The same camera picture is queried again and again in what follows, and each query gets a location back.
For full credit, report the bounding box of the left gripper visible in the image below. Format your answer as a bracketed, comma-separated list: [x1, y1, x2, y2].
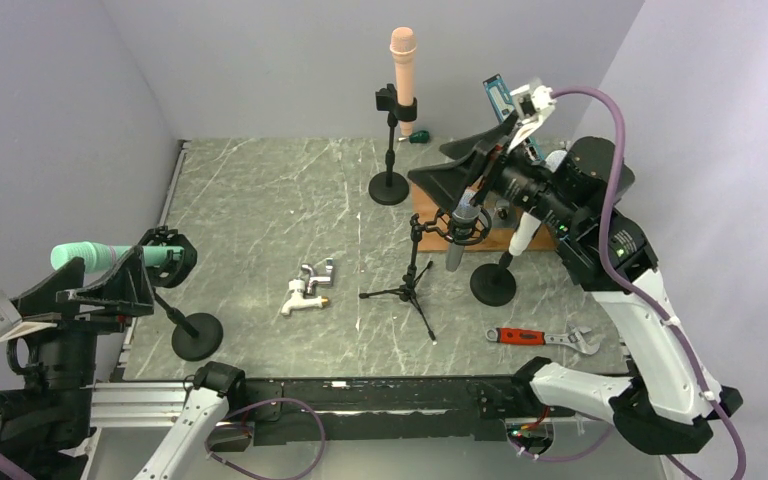
[0, 242, 153, 441]

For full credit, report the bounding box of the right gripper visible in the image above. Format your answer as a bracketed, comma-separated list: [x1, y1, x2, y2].
[408, 109, 583, 234]

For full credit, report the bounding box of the mint green microphone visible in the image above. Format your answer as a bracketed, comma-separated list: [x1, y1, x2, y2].
[50, 241, 184, 274]

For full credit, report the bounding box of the black shock mount desk stand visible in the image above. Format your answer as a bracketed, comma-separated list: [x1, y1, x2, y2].
[138, 225, 224, 362]

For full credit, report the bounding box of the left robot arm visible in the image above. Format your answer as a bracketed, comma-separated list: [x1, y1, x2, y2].
[0, 246, 197, 479]

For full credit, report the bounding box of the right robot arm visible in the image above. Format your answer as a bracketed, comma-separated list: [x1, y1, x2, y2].
[408, 120, 743, 455]

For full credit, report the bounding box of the grey condenser microphone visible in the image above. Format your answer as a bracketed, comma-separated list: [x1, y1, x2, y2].
[445, 189, 481, 272]

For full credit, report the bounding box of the black round base clip stand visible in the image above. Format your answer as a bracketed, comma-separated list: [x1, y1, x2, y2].
[368, 83, 417, 206]

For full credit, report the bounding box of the white microphone silver grille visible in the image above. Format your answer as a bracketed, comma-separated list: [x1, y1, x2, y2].
[508, 149, 569, 258]

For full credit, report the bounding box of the wooden board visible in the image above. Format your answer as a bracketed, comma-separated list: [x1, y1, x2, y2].
[410, 182, 558, 254]

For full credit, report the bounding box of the white and chrome faucet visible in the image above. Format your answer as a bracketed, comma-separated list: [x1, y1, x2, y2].
[279, 257, 335, 317]

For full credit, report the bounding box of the green handled screwdriver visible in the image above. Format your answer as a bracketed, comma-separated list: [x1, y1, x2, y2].
[398, 130, 431, 144]

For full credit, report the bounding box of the black tripod shock mount stand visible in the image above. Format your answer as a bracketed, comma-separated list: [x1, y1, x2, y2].
[358, 207, 492, 346]

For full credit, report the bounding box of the blue network switch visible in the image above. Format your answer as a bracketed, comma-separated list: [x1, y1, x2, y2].
[483, 73, 544, 163]

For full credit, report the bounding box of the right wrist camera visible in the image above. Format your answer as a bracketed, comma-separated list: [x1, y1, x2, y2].
[507, 77, 556, 153]

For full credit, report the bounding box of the red handled adjustable wrench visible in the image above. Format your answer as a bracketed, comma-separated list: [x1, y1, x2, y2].
[485, 326, 601, 356]

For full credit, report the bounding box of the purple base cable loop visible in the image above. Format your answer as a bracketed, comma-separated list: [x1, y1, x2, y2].
[203, 397, 327, 480]

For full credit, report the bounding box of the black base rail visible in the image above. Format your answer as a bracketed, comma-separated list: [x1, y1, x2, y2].
[219, 375, 579, 446]

